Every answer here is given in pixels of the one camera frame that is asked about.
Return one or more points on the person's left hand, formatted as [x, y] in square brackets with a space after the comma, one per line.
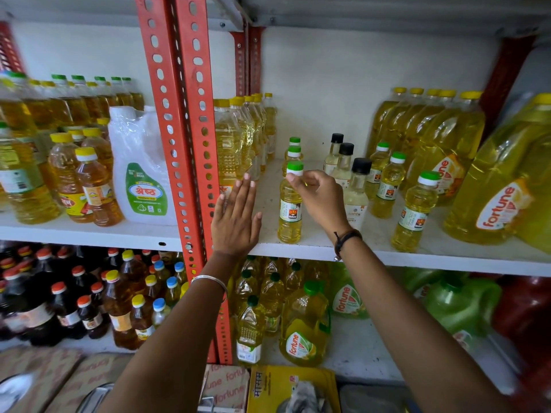
[234, 227]

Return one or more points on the person's right hand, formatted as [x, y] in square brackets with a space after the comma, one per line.
[325, 202]

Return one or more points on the person's left middle finger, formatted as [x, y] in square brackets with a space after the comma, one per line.
[242, 195]

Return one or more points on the person's left thumb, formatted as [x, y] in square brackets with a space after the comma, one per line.
[257, 223]

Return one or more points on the person's left little finger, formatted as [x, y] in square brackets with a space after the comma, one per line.
[219, 210]

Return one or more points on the person's right thumb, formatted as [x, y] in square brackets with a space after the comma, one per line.
[296, 187]

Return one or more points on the small green-capped oil bottle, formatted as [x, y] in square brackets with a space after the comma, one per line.
[378, 167]
[295, 141]
[289, 215]
[293, 155]
[388, 189]
[414, 215]

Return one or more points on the person's left forearm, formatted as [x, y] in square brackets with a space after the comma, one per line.
[172, 348]

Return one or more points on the person's right forearm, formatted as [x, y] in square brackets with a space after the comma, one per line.
[413, 331]

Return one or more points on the black-capped clear oil bottle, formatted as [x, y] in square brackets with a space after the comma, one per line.
[343, 169]
[333, 156]
[356, 202]

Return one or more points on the row of tall yellow-capped bottles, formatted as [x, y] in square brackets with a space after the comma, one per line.
[234, 141]

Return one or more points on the silver bangle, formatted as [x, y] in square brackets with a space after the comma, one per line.
[211, 279]

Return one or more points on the blue-capped small bottle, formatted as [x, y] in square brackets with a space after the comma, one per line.
[172, 290]
[160, 270]
[180, 270]
[159, 311]

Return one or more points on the cluster of green-capped yellow bottles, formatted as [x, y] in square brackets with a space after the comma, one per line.
[254, 305]

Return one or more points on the orange perforated shelf upright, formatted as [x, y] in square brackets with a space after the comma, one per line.
[185, 124]

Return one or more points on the white jug with green label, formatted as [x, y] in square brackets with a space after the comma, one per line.
[137, 167]

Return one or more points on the green oil jug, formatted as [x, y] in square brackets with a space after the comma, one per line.
[419, 281]
[460, 305]
[346, 296]

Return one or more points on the green-capped yellow oil jug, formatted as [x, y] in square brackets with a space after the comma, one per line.
[303, 331]

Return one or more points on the yellow-capped amber oil bottle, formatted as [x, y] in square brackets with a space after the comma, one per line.
[98, 193]
[64, 180]
[100, 144]

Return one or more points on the cluster of yellow-capped brown bottles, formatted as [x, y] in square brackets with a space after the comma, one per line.
[125, 305]

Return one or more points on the white shelf board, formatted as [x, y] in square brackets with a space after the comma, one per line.
[366, 352]
[86, 234]
[430, 255]

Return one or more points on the orange rear shelf upright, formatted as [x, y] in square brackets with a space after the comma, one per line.
[247, 60]

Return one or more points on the row of yellow oil jugs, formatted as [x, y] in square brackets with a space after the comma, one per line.
[434, 137]

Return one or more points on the yellow packet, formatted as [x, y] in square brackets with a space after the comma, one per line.
[284, 387]

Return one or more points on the brown cardboard box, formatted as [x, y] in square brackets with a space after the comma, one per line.
[86, 374]
[226, 387]
[38, 369]

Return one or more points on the white lower shelf board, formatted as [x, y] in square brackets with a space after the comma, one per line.
[366, 352]

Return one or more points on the row of green-capped golden bottles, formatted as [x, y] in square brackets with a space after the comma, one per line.
[64, 103]

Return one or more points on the large yellow oil jug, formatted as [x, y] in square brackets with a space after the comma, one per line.
[490, 189]
[538, 210]

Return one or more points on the group of red-capped dark bottles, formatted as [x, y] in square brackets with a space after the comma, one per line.
[43, 296]

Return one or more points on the grey shelf board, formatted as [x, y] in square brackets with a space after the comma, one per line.
[387, 12]

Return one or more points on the big golden oil bottle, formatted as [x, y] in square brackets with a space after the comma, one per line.
[23, 184]

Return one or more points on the steel utensil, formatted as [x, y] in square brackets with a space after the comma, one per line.
[15, 391]
[94, 397]

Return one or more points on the red shelf upright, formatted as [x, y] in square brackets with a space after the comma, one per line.
[503, 77]
[9, 47]

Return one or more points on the red oil jugs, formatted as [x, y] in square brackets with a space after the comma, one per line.
[525, 322]

